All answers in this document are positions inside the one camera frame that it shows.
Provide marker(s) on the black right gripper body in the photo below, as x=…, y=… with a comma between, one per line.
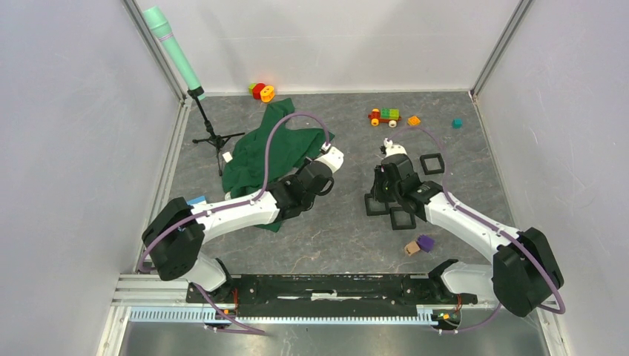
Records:
x=383, y=190

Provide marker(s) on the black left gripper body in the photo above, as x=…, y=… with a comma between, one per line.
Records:
x=296, y=174

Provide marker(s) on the black display frame box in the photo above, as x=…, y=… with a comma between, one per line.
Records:
x=375, y=208

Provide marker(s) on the green fabric garment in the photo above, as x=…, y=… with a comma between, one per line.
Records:
x=289, y=148

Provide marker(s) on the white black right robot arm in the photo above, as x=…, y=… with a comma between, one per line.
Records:
x=522, y=271

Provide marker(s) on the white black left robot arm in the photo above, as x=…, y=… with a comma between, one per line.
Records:
x=174, y=238

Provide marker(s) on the orange toy brick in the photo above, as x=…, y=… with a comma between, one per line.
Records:
x=413, y=121

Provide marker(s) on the colourful toy brick car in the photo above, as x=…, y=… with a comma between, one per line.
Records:
x=384, y=116

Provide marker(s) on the tan wooden block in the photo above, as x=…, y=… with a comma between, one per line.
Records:
x=412, y=248

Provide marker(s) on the purple toy block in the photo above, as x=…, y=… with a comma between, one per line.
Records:
x=425, y=243

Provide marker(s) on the teal small cube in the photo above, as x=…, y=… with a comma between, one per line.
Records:
x=457, y=123

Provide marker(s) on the black tripod microphone stand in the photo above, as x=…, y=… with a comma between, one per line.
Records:
x=215, y=140

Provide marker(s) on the blue white toy brick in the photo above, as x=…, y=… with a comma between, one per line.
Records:
x=197, y=200

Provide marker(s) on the red orange green toy blocks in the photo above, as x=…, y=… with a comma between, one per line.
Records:
x=260, y=91

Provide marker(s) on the mint green microphone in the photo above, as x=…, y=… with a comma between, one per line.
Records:
x=162, y=30

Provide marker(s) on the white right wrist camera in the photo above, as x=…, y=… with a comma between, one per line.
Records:
x=389, y=148

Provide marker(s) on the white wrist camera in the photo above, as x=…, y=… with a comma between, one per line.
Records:
x=331, y=157
x=389, y=148

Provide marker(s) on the black square frame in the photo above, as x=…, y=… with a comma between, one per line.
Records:
x=432, y=164

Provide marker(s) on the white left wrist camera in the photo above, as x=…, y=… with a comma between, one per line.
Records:
x=331, y=157

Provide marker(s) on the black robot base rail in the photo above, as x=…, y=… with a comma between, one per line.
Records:
x=337, y=295

